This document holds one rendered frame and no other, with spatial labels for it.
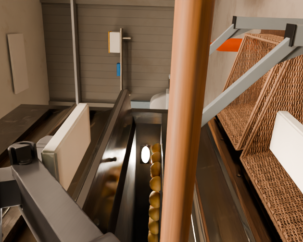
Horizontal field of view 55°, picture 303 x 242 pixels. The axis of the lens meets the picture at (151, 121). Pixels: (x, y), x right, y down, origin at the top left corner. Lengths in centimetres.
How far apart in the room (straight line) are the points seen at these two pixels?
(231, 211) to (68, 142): 88
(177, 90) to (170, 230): 14
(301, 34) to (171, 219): 48
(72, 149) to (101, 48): 795
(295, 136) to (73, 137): 13
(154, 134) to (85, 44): 647
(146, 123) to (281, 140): 168
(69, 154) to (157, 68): 788
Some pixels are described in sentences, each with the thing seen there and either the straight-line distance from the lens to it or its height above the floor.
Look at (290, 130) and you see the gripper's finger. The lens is 20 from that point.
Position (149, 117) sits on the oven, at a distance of 185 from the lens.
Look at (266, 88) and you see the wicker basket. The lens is 130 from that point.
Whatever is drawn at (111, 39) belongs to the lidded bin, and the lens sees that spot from 754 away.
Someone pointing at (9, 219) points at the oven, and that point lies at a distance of 104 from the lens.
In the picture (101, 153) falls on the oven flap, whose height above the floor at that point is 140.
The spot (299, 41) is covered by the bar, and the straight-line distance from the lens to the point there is 67.
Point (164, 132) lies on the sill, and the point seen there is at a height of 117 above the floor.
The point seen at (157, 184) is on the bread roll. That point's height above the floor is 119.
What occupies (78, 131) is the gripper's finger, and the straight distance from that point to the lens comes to 18.
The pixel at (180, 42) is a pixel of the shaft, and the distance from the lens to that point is 23.
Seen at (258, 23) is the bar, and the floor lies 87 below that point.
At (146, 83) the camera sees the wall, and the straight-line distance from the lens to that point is 811.
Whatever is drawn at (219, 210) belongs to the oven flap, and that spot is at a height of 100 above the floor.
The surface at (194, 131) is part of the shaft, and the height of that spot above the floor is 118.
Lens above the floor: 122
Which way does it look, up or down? 1 degrees up
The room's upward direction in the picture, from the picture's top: 88 degrees counter-clockwise
